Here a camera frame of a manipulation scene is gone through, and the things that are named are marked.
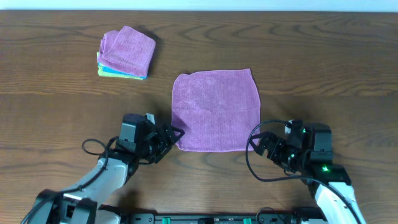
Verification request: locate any purple microfiber cloth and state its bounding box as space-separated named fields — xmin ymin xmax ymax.
xmin=172 ymin=68 xmax=261 ymax=152

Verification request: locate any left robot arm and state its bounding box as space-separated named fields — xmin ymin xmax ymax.
xmin=23 ymin=113 xmax=185 ymax=223

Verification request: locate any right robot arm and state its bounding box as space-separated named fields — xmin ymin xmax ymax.
xmin=246 ymin=119 xmax=365 ymax=223

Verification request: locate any folded yellow-green cloth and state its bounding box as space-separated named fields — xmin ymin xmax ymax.
xmin=96 ymin=51 xmax=150 ymax=80

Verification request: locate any folded blue cloth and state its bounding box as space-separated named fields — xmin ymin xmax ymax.
xmin=98 ymin=62 xmax=147 ymax=80

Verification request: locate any folded purple cloth on stack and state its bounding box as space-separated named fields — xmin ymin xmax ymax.
xmin=99 ymin=26 xmax=156 ymax=62

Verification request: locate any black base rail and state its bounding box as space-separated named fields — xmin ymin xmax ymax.
xmin=99 ymin=205 xmax=327 ymax=224

